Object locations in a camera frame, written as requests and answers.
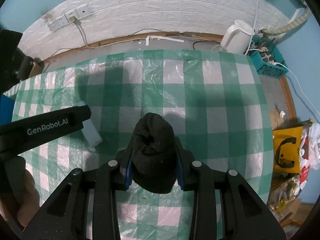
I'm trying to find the braided beige hose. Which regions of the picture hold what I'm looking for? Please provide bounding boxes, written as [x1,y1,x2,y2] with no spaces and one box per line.
[261,7,313,37]

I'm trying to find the white thin cord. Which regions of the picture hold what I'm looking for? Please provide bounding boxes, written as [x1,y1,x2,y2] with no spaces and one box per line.
[245,0,261,55]

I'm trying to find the white plastic strip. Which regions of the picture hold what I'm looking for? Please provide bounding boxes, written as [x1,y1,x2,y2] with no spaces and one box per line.
[145,35,184,46]

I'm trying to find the white red plastic bags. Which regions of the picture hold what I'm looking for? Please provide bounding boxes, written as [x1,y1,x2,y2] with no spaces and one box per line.
[298,123,319,189]

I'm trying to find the black knitted sock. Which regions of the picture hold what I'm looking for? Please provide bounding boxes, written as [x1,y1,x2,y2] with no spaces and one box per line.
[132,113,178,194]

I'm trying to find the white wall socket strip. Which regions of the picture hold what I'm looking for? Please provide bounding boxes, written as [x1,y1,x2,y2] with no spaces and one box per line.
[47,4,92,32]

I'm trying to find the green white checkered tablecloth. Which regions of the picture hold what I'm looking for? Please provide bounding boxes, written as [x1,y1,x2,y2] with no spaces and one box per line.
[2,49,275,240]

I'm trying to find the teal plastic basket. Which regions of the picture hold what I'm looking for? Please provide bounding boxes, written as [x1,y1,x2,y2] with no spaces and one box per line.
[248,35,289,79]

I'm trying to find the blue cardboard box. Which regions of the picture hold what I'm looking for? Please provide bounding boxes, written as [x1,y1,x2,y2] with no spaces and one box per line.
[0,94,15,126]

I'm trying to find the white foam stick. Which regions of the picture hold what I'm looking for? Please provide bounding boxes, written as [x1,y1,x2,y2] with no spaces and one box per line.
[77,101,103,147]

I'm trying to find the grey plug cable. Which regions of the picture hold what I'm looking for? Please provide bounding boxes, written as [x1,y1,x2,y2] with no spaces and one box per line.
[69,16,101,49]

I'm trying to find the yellow black sign bag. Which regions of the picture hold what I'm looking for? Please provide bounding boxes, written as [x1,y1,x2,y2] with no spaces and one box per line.
[272,126,303,173]

